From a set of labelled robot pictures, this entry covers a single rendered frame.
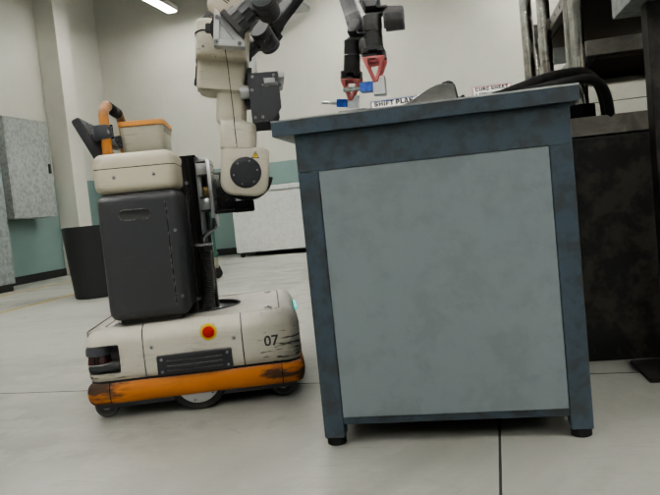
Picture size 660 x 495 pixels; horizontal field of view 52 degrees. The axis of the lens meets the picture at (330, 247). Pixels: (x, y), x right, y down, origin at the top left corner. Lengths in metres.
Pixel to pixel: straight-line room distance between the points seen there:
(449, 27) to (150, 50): 4.45
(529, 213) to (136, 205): 1.18
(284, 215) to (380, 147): 7.44
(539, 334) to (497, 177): 0.37
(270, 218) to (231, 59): 6.82
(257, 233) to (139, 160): 7.05
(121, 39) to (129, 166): 9.09
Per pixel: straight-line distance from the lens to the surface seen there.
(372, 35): 2.12
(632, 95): 2.83
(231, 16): 2.21
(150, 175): 2.14
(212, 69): 2.35
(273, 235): 9.07
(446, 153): 1.58
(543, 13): 3.17
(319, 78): 9.88
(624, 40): 2.47
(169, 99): 10.67
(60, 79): 9.86
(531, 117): 1.60
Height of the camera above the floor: 0.59
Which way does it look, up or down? 4 degrees down
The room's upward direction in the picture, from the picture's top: 6 degrees counter-clockwise
